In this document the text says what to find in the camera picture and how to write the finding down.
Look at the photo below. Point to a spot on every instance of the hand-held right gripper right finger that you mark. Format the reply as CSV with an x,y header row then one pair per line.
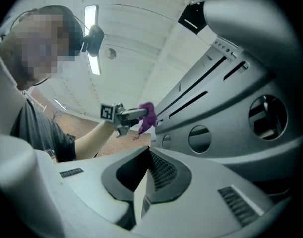
x,y
203,207

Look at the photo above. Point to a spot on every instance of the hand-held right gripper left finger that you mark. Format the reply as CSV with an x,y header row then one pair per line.
x,y
86,202

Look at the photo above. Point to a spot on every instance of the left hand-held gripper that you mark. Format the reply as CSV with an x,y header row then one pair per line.
x,y
106,111

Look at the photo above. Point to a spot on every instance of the purple cleaning cloth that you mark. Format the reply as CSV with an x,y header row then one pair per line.
x,y
148,118

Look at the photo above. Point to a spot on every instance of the person's left forearm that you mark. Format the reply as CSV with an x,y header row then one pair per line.
x,y
91,140

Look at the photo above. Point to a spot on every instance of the round ceiling smoke detector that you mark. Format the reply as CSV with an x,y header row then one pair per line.
x,y
110,53

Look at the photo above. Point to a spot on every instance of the rectangular ceiling panel light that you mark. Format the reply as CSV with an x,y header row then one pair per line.
x,y
60,103
91,14

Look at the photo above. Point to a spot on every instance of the person's black t-shirt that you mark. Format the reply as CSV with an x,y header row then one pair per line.
x,y
39,133

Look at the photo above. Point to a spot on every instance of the person's head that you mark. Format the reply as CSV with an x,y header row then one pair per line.
x,y
42,46

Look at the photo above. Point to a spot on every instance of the black head-worn camera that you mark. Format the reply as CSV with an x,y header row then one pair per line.
x,y
94,38

